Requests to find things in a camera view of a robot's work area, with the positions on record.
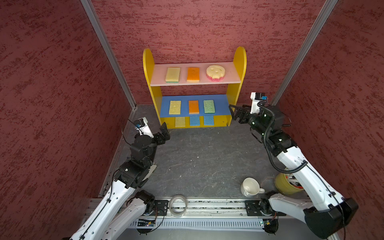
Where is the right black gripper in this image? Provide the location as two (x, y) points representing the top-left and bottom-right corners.
(229, 104), (268, 137)

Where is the light green sponge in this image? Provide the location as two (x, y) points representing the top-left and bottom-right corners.
(204, 100), (216, 114)

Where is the orange sponge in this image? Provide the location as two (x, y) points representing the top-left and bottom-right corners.
(189, 100), (200, 115)
(187, 67), (200, 83)

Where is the yellow smiley face sponge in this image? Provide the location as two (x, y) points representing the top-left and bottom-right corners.
(206, 65), (226, 82)

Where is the green scrub sponge dark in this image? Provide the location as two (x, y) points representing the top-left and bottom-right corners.
(165, 67), (181, 83)

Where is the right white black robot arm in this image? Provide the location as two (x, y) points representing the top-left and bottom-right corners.
(229, 101), (359, 239)

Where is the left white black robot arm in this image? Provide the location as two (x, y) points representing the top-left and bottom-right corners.
(70, 118), (170, 240)

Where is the blue lower shelf board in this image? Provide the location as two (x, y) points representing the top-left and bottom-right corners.
(160, 95), (231, 118)

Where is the yellow shelf unit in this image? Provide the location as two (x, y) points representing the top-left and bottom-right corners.
(143, 47), (247, 129)

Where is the pink upper shelf board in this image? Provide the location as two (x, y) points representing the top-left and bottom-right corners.
(151, 62), (241, 87)

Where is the white ceramic mug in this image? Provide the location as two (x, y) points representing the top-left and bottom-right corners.
(241, 178), (266, 197)

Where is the clear tape roll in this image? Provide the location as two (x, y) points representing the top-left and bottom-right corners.
(169, 195), (188, 218)

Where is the yellow cup with pens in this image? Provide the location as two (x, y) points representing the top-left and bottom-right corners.
(275, 173), (304, 195)

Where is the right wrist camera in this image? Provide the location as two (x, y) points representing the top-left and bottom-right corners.
(250, 92), (267, 114)

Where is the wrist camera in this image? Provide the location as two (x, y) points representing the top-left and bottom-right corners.
(250, 92), (267, 114)
(133, 117), (154, 138)

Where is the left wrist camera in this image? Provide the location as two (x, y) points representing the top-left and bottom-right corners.
(133, 117), (154, 138)

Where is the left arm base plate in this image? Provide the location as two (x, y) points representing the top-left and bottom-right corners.
(149, 200), (169, 216)

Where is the aluminium rail front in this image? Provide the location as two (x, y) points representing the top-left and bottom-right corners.
(85, 197), (329, 219)

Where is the black coiled camera cable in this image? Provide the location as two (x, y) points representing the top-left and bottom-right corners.
(256, 100), (309, 175)

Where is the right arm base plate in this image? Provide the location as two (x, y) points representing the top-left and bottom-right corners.
(245, 200), (287, 217)

